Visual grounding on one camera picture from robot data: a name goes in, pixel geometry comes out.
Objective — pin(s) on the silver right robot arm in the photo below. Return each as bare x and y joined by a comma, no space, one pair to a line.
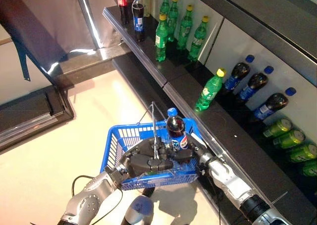
230,183

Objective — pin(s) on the dark cola bottle blue cap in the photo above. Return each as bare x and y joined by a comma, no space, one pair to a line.
139,21
272,106
255,85
176,128
237,75

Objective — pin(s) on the silver left robot leg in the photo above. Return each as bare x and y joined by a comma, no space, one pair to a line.
140,210

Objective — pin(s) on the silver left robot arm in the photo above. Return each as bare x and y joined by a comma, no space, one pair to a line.
91,200

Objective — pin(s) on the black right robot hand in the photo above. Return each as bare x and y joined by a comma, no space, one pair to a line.
184,156

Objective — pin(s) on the dark cola bottle red cap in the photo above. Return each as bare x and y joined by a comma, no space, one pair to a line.
122,4

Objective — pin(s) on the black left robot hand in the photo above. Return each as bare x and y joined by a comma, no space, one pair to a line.
146,160

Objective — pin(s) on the dark blue metal strut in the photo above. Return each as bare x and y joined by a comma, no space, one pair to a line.
23,64

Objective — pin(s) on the black low display base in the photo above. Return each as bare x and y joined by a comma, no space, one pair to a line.
24,111

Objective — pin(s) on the blue plastic shopping basket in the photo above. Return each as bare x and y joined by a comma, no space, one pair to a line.
114,140

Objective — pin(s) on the small yellow tea bottle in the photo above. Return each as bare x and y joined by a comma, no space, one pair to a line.
146,2

